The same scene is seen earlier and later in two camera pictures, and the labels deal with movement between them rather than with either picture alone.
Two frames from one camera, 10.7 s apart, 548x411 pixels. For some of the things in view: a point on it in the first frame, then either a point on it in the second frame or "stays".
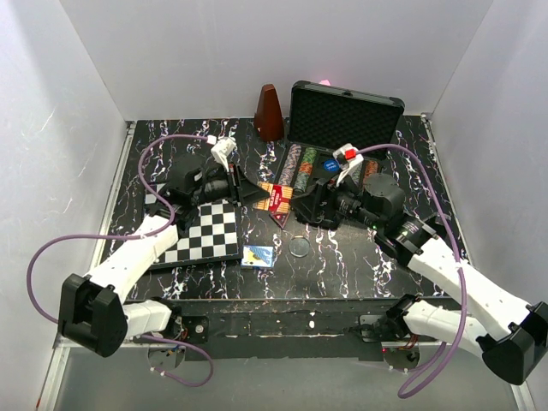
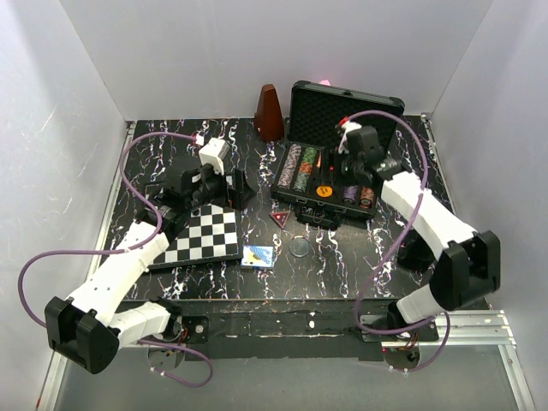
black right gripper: x=326 y=190 → x=335 y=158
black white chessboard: x=215 y=236 stays
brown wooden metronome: x=269 y=125 stays
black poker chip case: x=324 y=117 stays
